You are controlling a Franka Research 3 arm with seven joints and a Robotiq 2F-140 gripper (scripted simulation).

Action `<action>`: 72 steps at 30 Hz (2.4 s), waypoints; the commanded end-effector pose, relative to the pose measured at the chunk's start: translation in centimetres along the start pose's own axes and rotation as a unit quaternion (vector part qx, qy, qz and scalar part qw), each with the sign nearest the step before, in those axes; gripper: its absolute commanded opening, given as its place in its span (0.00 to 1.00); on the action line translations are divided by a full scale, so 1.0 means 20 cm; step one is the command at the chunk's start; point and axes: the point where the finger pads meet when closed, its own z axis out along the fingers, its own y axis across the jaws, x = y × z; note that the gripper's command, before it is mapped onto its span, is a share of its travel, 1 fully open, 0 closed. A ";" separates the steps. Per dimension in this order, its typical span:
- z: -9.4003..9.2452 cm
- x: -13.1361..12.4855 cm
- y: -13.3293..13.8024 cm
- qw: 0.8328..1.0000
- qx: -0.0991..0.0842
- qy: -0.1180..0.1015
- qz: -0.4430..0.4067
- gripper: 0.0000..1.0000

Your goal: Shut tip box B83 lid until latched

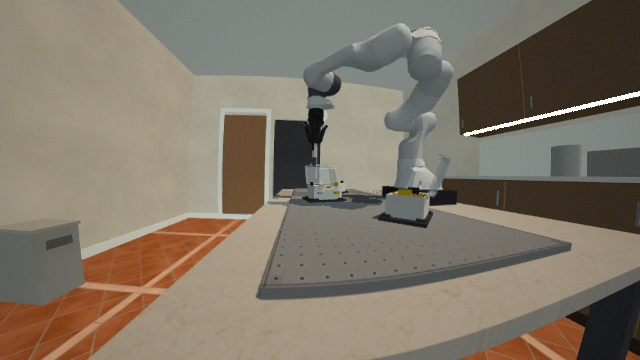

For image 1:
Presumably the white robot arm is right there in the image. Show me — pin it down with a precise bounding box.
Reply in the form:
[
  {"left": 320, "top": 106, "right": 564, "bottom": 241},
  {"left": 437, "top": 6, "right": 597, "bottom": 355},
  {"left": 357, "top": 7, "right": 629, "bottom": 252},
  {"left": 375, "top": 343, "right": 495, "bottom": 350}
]
[{"left": 303, "top": 23, "right": 454, "bottom": 190}]

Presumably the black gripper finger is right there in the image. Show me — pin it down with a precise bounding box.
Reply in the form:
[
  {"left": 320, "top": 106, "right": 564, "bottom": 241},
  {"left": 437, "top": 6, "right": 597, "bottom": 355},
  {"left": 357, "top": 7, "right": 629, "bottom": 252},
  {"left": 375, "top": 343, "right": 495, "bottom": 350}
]
[
  {"left": 303, "top": 120, "right": 316, "bottom": 158},
  {"left": 314, "top": 121, "right": 328, "bottom": 158}
]

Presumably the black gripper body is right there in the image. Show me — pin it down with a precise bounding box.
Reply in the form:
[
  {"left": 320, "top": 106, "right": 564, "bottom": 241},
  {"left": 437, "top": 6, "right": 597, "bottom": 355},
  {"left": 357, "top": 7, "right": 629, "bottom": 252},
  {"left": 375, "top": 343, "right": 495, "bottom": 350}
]
[{"left": 307, "top": 108, "right": 324, "bottom": 129}]

